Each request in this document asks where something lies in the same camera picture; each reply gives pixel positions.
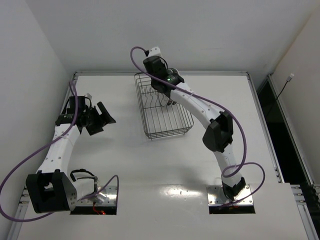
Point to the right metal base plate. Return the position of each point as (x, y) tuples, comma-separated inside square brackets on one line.
[(216, 197)]

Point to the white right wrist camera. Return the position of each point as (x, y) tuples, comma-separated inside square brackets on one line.
[(154, 51)]

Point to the grey wire dish rack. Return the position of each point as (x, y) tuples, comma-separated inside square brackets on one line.
[(157, 121)]

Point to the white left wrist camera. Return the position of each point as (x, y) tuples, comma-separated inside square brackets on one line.
[(89, 96)]

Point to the white plate with teal rim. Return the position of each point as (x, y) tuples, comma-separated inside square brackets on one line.
[(163, 100)]

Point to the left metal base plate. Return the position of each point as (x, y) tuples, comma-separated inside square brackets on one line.
[(105, 193)]

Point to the metal base plate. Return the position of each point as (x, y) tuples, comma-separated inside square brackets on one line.
[(216, 197), (105, 193)]

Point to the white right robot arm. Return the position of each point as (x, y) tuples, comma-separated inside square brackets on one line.
[(218, 124)]

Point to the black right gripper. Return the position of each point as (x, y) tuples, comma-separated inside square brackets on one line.
[(169, 100)]

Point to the aluminium frame rail right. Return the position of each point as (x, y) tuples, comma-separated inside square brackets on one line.
[(291, 160)]

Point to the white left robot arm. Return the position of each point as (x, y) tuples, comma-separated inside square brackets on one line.
[(53, 188)]

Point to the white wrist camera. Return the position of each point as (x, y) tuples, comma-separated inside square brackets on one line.
[(89, 96), (154, 51)]

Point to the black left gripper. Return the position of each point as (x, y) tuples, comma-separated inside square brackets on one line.
[(94, 122)]

